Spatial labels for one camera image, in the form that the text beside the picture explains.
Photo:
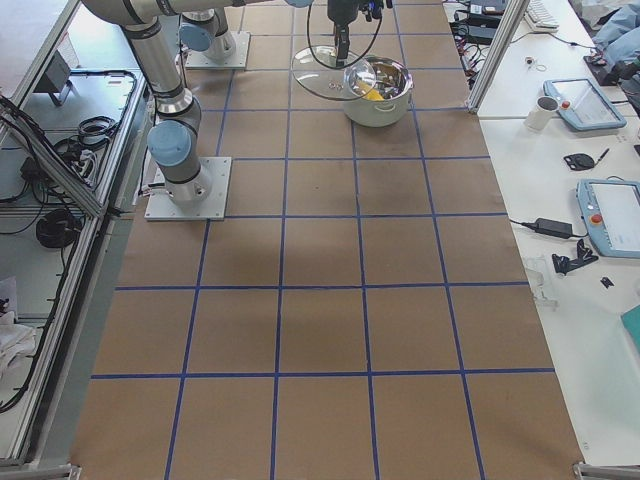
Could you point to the teal sheet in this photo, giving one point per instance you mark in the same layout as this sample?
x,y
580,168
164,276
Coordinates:
x,y
631,322

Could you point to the lower teach pendant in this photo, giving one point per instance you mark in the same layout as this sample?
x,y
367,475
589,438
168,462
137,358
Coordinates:
x,y
610,210

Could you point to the black round object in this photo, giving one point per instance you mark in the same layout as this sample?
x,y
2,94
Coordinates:
x,y
579,162

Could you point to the white mug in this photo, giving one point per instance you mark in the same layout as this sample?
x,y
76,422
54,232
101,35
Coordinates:
x,y
543,110

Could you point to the black power adapter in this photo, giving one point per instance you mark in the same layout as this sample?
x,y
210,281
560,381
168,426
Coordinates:
x,y
553,228

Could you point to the glass pot lid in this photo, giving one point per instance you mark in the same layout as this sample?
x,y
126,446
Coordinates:
x,y
316,70

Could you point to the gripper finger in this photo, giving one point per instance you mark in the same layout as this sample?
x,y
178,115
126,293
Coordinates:
x,y
342,44

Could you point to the aluminium frame post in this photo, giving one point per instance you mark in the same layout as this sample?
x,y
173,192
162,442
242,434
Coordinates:
x,y
513,15

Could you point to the upper teach pendant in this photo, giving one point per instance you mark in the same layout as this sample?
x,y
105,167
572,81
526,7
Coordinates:
x,y
583,105

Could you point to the teach pendant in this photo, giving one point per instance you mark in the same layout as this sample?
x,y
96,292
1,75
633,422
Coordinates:
x,y
583,105
610,210

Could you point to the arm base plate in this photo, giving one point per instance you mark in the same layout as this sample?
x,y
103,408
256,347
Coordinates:
x,y
228,51
205,197

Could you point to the pale green cooking pot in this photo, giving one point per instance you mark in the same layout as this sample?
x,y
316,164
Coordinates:
x,y
388,101

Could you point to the yellow corn cob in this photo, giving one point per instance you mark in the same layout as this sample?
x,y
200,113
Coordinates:
x,y
373,95

